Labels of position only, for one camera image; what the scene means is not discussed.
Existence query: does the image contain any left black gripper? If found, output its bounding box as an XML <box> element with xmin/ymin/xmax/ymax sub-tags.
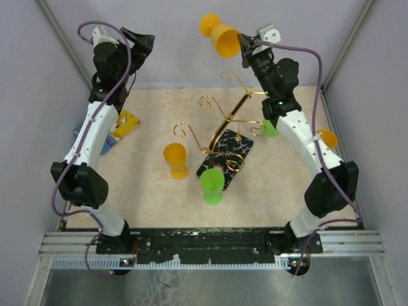
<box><xmin>114</xmin><ymin>27</ymin><xmax>154</xmax><ymax>84</ymax></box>

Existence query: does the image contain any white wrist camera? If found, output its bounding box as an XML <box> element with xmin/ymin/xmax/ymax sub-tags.
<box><xmin>91</xmin><ymin>25</ymin><xmax>119</xmax><ymax>47</ymax></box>
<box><xmin>252</xmin><ymin>24</ymin><xmax>281</xmax><ymax>55</ymax></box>

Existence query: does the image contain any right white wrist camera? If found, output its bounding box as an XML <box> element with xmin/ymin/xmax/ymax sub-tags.
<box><xmin>252</xmin><ymin>24</ymin><xmax>281</xmax><ymax>55</ymax></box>

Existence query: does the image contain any green goblet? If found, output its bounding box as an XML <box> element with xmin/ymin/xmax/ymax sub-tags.
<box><xmin>200</xmin><ymin>168</ymin><xmax>225</xmax><ymax>206</ymax></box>
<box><xmin>260</xmin><ymin>119</ymin><xmax>279</xmax><ymax>138</ymax></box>

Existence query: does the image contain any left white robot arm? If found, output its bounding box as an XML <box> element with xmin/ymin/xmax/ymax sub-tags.
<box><xmin>50</xmin><ymin>22</ymin><xmax>156</xmax><ymax>253</ymax></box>

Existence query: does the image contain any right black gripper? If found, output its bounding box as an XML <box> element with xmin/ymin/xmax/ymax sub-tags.
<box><xmin>237</xmin><ymin>33</ymin><xmax>274</xmax><ymax>98</ymax></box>

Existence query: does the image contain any orange goblet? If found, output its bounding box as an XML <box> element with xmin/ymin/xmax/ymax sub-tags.
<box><xmin>163</xmin><ymin>143</ymin><xmax>189</xmax><ymax>180</ymax></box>
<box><xmin>316</xmin><ymin>129</ymin><xmax>339</xmax><ymax>149</ymax></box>
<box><xmin>199</xmin><ymin>13</ymin><xmax>240</xmax><ymax>59</ymax></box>

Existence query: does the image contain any aluminium frame rail front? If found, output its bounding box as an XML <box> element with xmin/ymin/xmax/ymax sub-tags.
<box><xmin>38</xmin><ymin>231</ymin><xmax>383</xmax><ymax>256</ymax></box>

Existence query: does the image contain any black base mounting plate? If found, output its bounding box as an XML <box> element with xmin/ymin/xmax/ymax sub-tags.
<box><xmin>96</xmin><ymin>226</ymin><xmax>323</xmax><ymax>265</ymax></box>

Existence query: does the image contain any blue yellow box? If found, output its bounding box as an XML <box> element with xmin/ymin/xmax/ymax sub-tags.
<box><xmin>66</xmin><ymin>105</ymin><xmax>140</xmax><ymax>160</ymax></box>

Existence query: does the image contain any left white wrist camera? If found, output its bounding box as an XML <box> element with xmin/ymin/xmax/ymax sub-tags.
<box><xmin>91</xmin><ymin>25</ymin><xmax>119</xmax><ymax>47</ymax></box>

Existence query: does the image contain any gold wine glass rack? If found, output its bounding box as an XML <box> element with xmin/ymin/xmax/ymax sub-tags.
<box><xmin>173</xmin><ymin>70</ymin><xmax>267</xmax><ymax>194</ymax></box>

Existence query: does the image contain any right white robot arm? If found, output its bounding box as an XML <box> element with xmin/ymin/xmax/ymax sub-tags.
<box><xmin>237</xmin><ymin>34</ymin><xmax>359</xmax><ymax>252</ymax></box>

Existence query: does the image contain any white cable duct strip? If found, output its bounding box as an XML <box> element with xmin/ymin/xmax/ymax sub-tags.
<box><xmin>50</xmin><ymin>256</ymin><xmax>309</xmax><ymax>270</ymax></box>

